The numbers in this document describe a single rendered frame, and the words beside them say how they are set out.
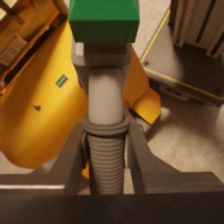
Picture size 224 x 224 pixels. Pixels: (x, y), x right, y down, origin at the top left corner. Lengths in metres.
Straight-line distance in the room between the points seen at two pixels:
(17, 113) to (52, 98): 0.20
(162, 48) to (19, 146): 1.18
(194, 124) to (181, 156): 0.30
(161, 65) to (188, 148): 0.73
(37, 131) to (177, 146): 1.13
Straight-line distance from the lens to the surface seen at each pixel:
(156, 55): 1.36
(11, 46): 0.89
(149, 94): 1.17
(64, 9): 0.94
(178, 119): 1.52
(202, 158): 1.53
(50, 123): 0.77
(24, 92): 0.88
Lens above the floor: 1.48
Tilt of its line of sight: 71 degrees down
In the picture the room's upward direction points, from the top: 50 degrees counter-clockwise
